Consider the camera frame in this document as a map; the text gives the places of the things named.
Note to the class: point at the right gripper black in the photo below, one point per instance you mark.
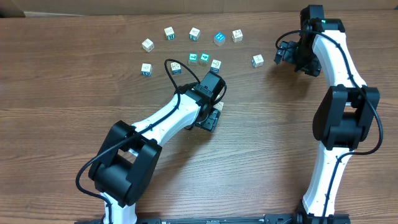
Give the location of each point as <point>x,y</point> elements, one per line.
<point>282,54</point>

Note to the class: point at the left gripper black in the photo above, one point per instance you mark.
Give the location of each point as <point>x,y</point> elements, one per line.
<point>210,121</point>

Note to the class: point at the block green R number five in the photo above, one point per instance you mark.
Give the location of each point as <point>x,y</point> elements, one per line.
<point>219,106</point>

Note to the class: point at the block blue T side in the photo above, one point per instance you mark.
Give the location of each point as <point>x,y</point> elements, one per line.
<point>257,61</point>

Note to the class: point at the umbrella block blue side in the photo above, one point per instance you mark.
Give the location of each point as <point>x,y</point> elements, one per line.
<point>215,66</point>

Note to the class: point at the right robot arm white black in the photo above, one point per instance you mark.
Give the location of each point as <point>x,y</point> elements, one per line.
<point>345,115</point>

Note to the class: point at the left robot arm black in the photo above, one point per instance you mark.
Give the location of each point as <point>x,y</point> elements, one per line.
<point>129,153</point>

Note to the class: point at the block blue side centre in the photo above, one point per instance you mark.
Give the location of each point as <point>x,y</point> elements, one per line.
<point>176,68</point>

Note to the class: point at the green top 4 block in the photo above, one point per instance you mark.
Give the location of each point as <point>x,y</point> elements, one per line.
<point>204,59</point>

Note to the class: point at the green top L block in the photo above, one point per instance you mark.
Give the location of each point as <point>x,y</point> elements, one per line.
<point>192,59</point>

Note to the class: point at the block yellow O side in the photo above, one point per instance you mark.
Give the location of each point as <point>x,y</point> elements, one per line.
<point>237,35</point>

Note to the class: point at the block blue D side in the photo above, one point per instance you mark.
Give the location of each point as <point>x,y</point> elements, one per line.
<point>146,69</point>

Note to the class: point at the blue top block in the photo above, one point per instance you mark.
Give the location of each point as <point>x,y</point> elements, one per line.
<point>219,39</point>

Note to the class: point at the block green J side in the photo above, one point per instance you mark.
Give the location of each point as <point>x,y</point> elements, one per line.
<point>194,34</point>

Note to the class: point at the block green R side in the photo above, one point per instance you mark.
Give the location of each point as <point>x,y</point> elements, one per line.
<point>169,33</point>

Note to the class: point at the block top left plain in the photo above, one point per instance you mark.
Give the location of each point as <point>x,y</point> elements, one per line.
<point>148,45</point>

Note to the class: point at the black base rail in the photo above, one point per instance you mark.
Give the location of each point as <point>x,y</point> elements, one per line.
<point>217,221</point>

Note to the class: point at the cardboard backdrop wall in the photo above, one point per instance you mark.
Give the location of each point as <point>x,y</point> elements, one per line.
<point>27,8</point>

